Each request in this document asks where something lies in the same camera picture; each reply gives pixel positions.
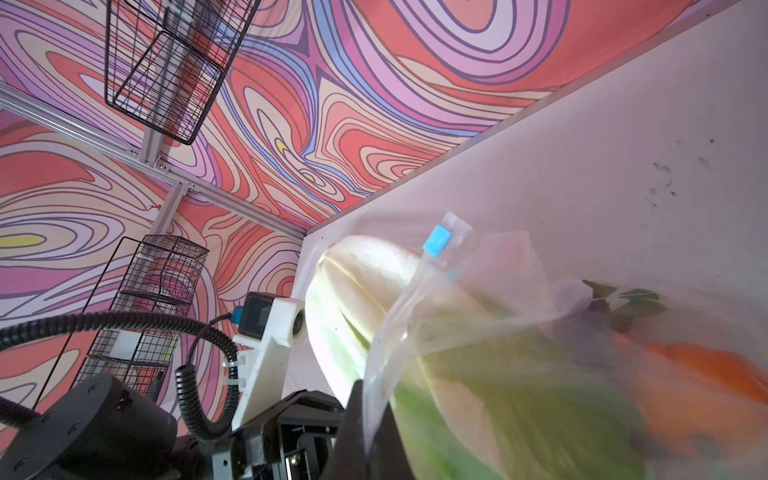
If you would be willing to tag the green lettuce cabbage toy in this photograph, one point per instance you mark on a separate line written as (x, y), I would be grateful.
(492, 371)

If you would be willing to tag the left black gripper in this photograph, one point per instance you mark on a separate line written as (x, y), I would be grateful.
(293, 439)

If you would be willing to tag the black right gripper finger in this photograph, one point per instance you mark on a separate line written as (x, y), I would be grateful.
(350, 460)

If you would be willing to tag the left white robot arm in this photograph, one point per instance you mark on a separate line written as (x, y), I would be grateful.
(102, 429)

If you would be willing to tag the clear zip top bag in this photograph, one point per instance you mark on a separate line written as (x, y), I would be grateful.
(634, 314)

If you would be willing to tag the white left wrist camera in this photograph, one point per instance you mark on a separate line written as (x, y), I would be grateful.
(268, 328)

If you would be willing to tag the black wire basket back wall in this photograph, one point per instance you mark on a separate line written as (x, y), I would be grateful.
(165, 61)

